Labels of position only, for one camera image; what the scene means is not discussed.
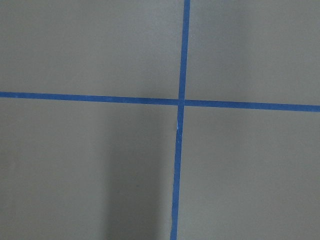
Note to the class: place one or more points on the brown paper table cover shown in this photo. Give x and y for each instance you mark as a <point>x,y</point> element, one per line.
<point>159,119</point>

